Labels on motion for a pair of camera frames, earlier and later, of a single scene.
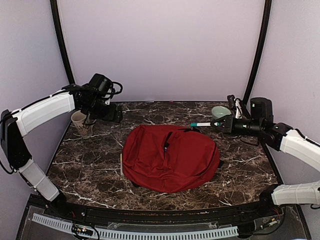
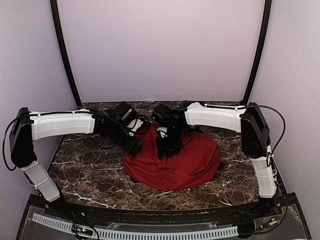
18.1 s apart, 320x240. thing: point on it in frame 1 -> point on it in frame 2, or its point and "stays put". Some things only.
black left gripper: (110, 116) -> (132, 147)
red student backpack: (169, 158) stays put
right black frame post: (259, 53) stays put
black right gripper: (228, 117) -> (163, 149)
